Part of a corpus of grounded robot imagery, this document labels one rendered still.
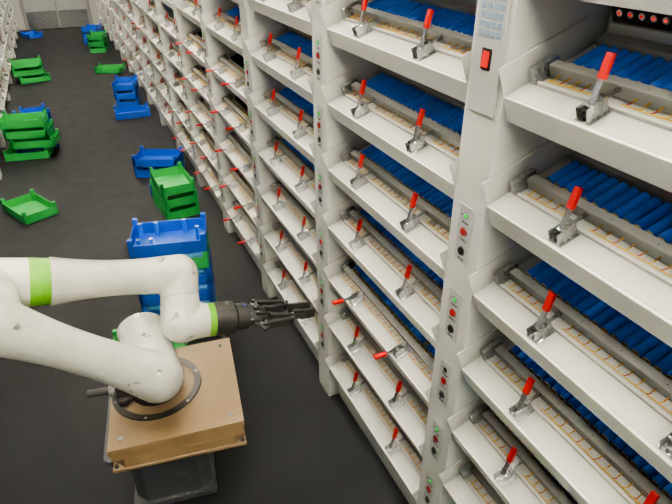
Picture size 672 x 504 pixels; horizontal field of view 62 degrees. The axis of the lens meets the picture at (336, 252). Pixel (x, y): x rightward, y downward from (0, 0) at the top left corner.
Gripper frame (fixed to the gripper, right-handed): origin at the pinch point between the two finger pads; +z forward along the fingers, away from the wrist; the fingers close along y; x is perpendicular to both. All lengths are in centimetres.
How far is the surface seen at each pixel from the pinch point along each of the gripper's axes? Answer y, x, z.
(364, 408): 7.0, -37.5, 25.7
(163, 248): -78, -19, -26
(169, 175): -216, -40, 1
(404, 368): 30.9, -0.2, 17.3
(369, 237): -1.3, 22.5, 18.7
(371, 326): 11.8, 0.1, 17.4
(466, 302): 52, 35, 10
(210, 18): -156, 61, 6
